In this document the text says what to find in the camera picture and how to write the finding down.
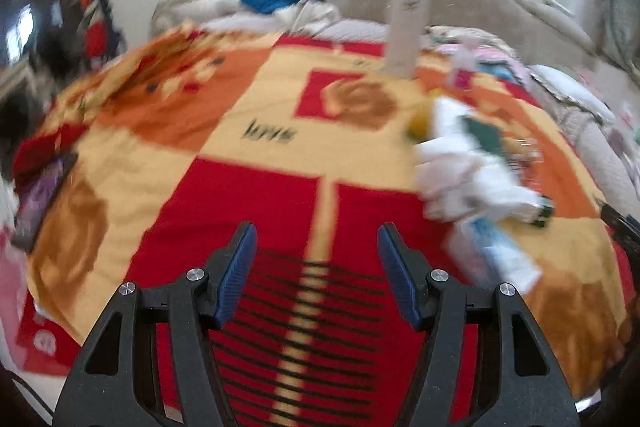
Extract white tissue pack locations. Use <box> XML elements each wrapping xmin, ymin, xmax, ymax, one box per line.
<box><xmin>447</xmin><ymin>217</ymin><xmax>543</xmax><ymax>293</ymax></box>

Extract red orange printed blanket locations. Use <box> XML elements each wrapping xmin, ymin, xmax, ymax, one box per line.
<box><xmin>10</xmin><ymin>27</ymin><xmax>631</xmax><ymax>413</ymax></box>

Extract white pill bottle pink label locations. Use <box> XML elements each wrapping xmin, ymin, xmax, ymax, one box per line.
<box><xmin>447</xmin><ymin>42</ymin><xmax>478</xmax><ymax>92</ymax></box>

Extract grey quilted bedspread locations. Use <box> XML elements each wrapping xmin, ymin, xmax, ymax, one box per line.
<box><xmin>555</xmin><ymin>102</ymin><xmax>640</xmax><ymax>202</ymax></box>

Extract red hanging clothes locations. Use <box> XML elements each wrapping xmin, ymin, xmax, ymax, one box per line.
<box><xmin>82</xmin><ymin>0</ymin><xmax>118</xmax><ymax>62</ymax></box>

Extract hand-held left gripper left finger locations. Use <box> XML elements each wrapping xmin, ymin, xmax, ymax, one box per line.
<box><xmin>52</xmin><ymin>221</ymin><xmax>258</xmax><ymax>427</ymax></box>

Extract pale blue floral curtain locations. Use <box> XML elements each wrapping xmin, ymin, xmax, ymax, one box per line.
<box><xmin>597</xmin><ymin>0</ymin><xmax>640</xmax><ymax>62</ymax></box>

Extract yellow sponge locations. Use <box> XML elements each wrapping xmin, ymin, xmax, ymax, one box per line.
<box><xmin>405</xmin><ymin>99</ymin><xmax>441</xmax><ymax>142</ymax></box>

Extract white thermos bottle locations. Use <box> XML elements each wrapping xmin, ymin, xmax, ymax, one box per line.
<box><xmin>385</xmin><ymin>0</ymin><xmax>432</xmax><ymax>80</ymax></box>

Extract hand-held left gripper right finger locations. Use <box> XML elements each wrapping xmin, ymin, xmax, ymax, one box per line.
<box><xmin>377</xmin><ymin>223</ymin><xmax>581</xmax><ymax>427</ymax></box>

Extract white ruffled pillow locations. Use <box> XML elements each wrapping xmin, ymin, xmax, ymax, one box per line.
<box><xmin>530</xmin><ymin>64</ymin><xmax>616</xmax><ymax>122</ymax></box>

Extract beige crumpled cloth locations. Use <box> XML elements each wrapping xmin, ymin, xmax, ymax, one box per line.
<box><xmin>287</xmin><ymin>2</ymin><xmax>343</xmax><ymax>32</ymax></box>

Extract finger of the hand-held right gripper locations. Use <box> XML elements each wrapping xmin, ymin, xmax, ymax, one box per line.
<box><xmin>600</xmin><ymin>204</ymin><xmax>640</xmax><ymax>253</ymax></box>

